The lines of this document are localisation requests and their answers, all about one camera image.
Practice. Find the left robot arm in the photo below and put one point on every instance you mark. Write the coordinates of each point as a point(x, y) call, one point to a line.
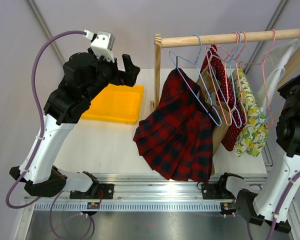
point(85, 76)

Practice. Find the lemon print skirt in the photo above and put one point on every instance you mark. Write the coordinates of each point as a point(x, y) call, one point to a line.
point(254, 135)

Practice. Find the yellow plastic tray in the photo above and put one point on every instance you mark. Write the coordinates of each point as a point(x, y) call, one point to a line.
point(117, 104)

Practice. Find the red black plaid skirt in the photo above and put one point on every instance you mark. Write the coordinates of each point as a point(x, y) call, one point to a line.
point(176, 140)

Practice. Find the red white polka-dot skirt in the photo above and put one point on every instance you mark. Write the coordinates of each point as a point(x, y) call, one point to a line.
point(217, 67)

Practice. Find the wooden rack left post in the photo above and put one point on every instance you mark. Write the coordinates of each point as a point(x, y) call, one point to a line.
point(157, 71)

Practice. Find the pink hanger with lemon skirt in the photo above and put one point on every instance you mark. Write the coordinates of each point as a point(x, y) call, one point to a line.
point(262, 65)

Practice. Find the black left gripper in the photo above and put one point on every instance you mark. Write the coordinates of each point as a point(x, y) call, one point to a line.
point(130, 77)

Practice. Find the blue hanger with plaid skirt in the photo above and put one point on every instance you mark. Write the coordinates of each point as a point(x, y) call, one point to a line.
point(195, 82)

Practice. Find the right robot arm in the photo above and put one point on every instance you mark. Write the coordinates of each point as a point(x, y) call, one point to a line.
point(271, 204)

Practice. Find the tan brown skirt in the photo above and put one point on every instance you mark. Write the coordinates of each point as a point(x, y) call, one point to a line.
point(219, 111)

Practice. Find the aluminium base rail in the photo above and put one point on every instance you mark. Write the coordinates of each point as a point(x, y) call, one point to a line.
point(136, 193)

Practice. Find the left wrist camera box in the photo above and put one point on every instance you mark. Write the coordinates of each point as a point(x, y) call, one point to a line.
point(101, 44)

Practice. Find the wooden rack rod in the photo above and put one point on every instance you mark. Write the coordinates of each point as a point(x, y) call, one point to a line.
point(230, 38)

